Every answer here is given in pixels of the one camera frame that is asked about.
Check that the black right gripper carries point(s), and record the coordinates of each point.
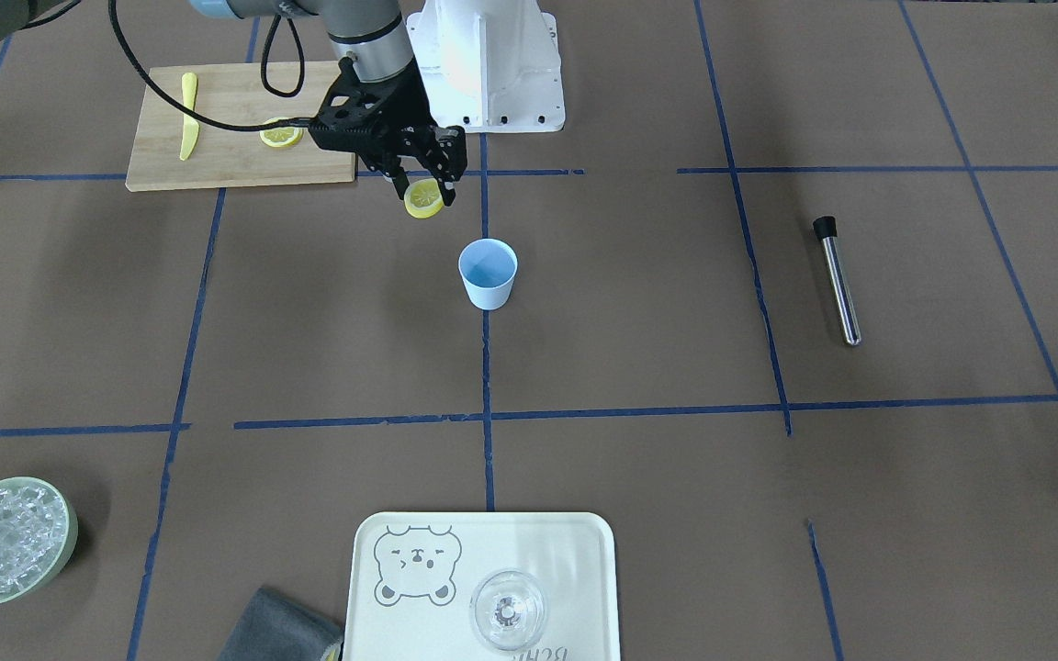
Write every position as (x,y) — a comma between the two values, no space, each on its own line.
(403,106)

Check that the yellow lemon slice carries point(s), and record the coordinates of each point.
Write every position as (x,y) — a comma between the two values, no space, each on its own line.
(423,199)

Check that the steel muddler with black tip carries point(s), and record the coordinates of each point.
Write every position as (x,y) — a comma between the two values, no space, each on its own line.
(827,233)

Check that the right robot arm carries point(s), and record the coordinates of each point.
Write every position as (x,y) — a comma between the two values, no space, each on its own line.
(371,33)

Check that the light blue plastic cup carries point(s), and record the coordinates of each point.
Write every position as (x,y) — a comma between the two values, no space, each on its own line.
(488,268)

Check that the clear glass cup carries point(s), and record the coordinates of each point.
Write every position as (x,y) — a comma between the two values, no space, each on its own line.
(509,610)

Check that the yellow plastic knife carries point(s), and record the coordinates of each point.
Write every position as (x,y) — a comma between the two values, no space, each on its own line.
(190,125)

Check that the cream bear print tray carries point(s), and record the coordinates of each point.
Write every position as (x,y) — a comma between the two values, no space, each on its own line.
(413,576)

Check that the dark grey folded cloth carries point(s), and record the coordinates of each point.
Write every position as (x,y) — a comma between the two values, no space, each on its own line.
(273,627)

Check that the green bowl with ice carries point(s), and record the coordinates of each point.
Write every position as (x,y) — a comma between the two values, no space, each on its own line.
(38,534)

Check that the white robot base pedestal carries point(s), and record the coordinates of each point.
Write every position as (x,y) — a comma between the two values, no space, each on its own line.
(490,66)

